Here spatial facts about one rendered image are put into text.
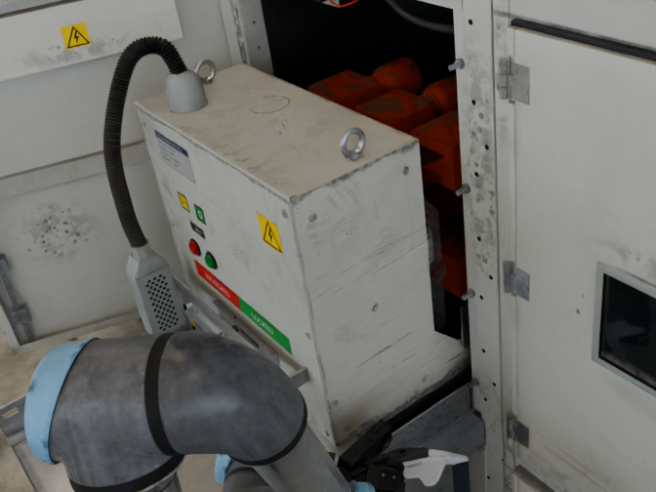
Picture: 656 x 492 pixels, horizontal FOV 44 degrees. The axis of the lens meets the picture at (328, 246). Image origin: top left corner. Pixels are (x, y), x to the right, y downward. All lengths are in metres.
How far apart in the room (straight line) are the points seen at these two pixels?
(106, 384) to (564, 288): 0.61
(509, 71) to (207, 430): 0.58
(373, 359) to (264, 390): 0.55
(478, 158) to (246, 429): 0.56
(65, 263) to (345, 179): 0.86
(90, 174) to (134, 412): 1.00
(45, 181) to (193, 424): 1.03
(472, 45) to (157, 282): 0.76
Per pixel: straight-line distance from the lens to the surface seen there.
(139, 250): 1.51
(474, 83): 1.11
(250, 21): 1.61
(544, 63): 0.99
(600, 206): 1.01
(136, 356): 0.77
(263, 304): 1.32
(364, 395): 1.33
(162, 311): 1.58
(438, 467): 1.19
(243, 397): 0.75
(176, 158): 1.38
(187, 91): 1.37
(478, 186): 1.18
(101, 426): 0.78
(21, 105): 1.67
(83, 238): 1.79
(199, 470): 1.49
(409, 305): 1.29
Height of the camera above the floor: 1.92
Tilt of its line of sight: 33 degrees down
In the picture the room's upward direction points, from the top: 9 degrees counter-clockwise
